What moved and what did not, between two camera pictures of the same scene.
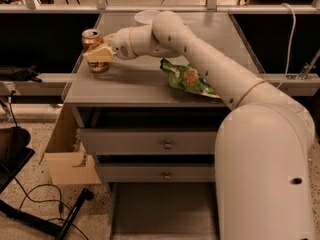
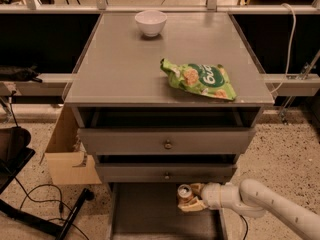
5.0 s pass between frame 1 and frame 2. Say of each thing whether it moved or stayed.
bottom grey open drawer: stayed
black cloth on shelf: stayed
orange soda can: moved
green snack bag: stayed
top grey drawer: stayed
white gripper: moved
